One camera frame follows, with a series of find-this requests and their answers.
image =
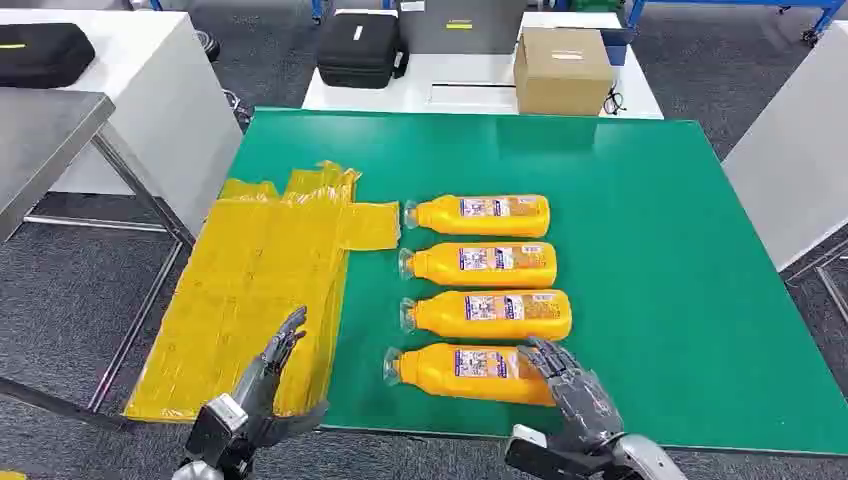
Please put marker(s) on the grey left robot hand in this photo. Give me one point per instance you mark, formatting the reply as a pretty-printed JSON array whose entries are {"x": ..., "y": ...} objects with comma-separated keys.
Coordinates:
[{"x": 262, "y": 387}]

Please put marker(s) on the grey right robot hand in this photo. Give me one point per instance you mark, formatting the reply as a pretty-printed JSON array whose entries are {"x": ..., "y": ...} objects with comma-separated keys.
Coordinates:
[{"x": 583, "y": 397}]

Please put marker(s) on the orange drink bottle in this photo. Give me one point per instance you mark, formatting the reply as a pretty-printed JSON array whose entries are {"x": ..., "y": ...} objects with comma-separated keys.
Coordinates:
[
  {"x": 484, "y": 215},
  {"x": 484, "y": 264},
  {"x": 457, "y": 374},
  {"x": 490, "y": 314}
]

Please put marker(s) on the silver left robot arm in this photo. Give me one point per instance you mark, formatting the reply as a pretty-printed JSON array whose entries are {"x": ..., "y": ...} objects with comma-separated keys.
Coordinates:
[{"x": 195, "y": 472}]

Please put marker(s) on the yellow plastic sheet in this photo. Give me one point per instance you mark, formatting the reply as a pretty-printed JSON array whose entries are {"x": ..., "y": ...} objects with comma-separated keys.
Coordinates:
[{"x": 252, "y": 285}]

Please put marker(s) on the green table mat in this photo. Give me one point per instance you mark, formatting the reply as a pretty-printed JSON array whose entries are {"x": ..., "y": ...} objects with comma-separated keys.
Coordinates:
[{"x": 662, "y": 265}]

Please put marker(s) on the white cabinet table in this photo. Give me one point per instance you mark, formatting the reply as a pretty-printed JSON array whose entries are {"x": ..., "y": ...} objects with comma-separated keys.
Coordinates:
[{"x": 159, "y": 99}]

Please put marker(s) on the pale grey table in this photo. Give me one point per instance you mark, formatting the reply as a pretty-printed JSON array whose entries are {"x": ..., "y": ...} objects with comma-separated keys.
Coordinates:
[{"x": 792, "y": 152}]

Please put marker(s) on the brown cardboard box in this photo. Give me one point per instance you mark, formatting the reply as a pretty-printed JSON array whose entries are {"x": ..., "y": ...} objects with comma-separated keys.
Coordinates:
[{"x": 562, "y": 71}]

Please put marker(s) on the steel bench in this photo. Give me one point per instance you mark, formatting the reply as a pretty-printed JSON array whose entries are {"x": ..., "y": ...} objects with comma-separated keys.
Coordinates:
[{"x": 40, "y": 146}]

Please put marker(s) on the white desk with slot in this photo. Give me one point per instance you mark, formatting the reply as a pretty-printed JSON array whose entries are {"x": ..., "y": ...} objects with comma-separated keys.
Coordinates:
[{"x": 464, "y": 89}]

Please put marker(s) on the black wheel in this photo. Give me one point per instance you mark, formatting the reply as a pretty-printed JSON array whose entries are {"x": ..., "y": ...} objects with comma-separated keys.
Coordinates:
[{"x": 208, "y": 46}]

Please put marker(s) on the black case with white label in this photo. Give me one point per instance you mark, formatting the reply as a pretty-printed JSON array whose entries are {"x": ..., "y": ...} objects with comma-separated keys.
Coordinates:
[{"x": 358, "y": 50}]

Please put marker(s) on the dark blue box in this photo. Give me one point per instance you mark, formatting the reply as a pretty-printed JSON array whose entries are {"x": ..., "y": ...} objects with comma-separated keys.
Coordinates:
[{"x": 619, "y": 46}]

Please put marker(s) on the dark grey equipment case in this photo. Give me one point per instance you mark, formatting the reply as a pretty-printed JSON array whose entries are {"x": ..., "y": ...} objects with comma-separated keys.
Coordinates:
[{"x": 457, "y": 26}]

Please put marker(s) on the black case with yellow stripe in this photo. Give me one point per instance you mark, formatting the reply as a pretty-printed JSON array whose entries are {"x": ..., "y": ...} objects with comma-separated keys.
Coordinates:
[{"x": 40, "y": 54}]

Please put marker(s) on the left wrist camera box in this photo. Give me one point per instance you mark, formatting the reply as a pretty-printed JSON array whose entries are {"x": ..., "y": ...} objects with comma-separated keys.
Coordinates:
[{"x": 215, "y": 427}]

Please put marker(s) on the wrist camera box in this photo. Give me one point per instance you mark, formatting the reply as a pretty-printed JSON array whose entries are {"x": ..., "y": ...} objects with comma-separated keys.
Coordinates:
[
  {"x": 215, "y": 427},
  {"x": 536, "y": 457}
]

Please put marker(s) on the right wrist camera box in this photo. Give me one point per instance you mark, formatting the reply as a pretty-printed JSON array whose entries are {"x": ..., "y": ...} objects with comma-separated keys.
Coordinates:
[{"x": 536, "y": 457}]

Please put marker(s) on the blue metal frame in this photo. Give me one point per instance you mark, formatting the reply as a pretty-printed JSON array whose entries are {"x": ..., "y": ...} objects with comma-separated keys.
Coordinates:
[{"x": 742, "y": 6}]

